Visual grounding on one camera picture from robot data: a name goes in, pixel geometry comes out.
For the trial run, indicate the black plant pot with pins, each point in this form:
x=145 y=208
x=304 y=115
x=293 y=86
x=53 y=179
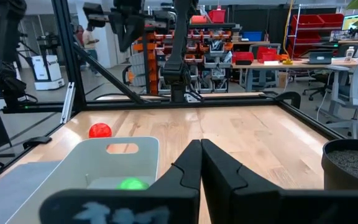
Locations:
x=346 y=168

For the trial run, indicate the blue bin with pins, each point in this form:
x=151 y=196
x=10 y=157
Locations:
x=252 y=36

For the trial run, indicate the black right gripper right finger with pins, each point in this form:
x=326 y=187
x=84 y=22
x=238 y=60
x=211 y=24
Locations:
x=259 y=208

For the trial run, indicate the wooden desk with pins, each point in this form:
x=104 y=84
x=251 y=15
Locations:
x=291 y=64

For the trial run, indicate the black table clamp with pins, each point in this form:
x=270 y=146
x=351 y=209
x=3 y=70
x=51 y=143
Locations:
x=37 y=142
x=291 y=98

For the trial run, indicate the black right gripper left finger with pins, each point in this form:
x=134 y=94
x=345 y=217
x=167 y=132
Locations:
x=154 y=205

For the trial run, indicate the grey cloth mat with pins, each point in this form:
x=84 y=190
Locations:
x=11 y=186

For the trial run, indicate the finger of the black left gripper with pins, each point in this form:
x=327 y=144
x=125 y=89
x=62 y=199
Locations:
x=123 y=35
x=137 y=29

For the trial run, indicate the person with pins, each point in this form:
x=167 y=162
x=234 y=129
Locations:
x=90 y=46

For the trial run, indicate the cardboard box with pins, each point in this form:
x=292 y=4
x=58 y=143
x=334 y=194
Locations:
x=283 y=79

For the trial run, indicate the black office chair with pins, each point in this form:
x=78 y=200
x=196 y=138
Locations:
x=317 y=85

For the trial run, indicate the white bottle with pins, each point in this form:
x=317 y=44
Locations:
x=349 y=55

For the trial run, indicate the black aluminium table frame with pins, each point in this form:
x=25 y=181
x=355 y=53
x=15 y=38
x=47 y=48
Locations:
x=67 y=46

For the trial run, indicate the grey laptop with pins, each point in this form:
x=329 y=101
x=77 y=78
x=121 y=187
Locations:
x=320 y=58

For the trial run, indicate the metal shelf with red bins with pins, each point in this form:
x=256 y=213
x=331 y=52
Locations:
x=309 y=28

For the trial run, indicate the computer monitor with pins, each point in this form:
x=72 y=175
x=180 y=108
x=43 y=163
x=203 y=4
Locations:
x=352 y=21

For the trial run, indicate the silver aluminium bar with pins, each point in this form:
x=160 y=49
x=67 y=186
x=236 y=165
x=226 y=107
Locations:
x=67 y=104

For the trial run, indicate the shelf rack with orange bins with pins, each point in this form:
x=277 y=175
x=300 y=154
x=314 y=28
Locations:
x=210 y=59

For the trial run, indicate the low red desk bin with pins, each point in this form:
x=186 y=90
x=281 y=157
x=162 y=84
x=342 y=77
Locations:
x=242 y=57

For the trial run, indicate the tall red desk bin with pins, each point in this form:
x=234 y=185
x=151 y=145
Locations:
x=266 y=54

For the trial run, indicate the black background robot arm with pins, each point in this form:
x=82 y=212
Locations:
x=6 y=62

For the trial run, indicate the green lime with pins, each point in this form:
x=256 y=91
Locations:
x=132 y=184

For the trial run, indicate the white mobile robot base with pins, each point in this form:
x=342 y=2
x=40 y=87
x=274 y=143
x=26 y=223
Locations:
x=47 y=73

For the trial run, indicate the red round tomato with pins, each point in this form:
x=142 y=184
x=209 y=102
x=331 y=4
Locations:
x=100 y=130

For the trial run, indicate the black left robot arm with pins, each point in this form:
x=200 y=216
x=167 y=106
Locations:
x=179 y=46

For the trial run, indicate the white plastic tupperware container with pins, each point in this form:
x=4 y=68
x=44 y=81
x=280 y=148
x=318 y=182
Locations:
x=82 y=168

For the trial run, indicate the orange bin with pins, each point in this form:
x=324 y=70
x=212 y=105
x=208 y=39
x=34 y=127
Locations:
x=199 y=19

